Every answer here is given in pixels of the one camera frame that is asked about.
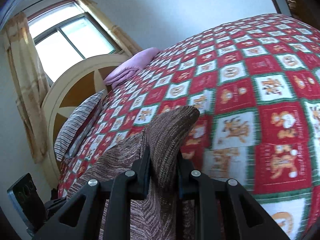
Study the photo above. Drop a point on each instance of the pink folded blanket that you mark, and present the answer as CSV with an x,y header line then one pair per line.
x,y
131,67

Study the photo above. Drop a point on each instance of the red patchwork bear bedspread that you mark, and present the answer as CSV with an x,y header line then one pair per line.
x,y
256,84

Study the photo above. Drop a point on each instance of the beige curtain left side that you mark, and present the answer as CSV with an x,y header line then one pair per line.
x,y
29,80

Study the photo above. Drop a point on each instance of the brown knitted garment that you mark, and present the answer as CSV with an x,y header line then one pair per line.
x,y
153,218

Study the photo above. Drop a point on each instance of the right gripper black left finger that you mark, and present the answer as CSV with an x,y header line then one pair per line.
x,y
98,203

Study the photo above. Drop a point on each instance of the beige curtain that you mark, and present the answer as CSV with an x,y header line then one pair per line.
x,y
126,43
29,80

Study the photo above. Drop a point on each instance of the grey striped pillow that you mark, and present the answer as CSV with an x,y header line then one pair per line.
x,y
77,126

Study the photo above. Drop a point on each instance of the cream wooden headboard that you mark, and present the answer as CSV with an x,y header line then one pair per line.
x,y
74,86

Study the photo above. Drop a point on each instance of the bright window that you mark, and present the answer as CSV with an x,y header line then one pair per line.
x,y
65,35

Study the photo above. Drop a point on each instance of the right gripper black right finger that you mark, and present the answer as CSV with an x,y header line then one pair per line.
x,y
223,210

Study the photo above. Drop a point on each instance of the beige curtain right side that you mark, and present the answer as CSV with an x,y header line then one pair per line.
x,y
126,43

